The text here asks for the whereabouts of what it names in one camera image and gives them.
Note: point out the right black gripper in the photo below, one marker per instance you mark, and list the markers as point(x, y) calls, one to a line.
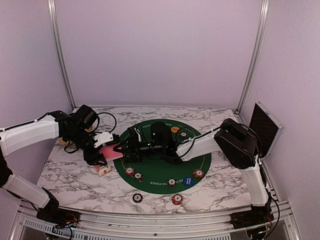
point(132, 149)

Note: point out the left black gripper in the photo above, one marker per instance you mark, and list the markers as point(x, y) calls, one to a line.
point(91, 158)

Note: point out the red playing card deck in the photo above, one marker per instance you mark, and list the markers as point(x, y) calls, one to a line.
point(109, 154)

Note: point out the red chips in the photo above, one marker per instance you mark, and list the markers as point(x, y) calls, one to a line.
point(198, 173)
point(130, 171)

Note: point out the black poker chip stack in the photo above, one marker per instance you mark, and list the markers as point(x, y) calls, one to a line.
point(137, 198)

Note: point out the orange big blind button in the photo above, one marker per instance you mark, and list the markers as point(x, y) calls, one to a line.
point(175, 129)

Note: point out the blue small blind button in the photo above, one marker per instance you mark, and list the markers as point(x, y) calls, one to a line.
point(188, 181)

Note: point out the red poker chip stack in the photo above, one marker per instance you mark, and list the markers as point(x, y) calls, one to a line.
point(177, 199)

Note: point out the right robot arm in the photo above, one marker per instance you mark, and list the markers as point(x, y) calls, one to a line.
point(240, 144)

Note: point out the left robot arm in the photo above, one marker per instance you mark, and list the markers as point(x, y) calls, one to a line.
point(28, 143)

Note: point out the playing card box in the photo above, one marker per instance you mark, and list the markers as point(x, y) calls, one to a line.
point(102, 170)

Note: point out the round green poker mat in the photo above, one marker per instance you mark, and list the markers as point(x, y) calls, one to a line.
point(157, 171)

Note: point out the woven bamboo tray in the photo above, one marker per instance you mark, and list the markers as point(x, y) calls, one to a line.
point(64, 142)

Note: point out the aluminium poker chip case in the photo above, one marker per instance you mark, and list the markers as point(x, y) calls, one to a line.
point(266, 126)

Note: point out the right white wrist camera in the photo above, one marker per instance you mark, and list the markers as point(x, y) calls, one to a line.
point(135, 133)

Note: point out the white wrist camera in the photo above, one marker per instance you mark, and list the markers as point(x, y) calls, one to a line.
point(135, 133)
point(106, 138)

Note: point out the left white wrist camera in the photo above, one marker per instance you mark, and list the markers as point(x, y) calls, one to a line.
point(106, 138)

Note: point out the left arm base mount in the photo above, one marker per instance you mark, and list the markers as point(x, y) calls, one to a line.
point(60, 217)

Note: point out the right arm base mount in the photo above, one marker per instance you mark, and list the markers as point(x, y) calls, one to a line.
point(249, 218)

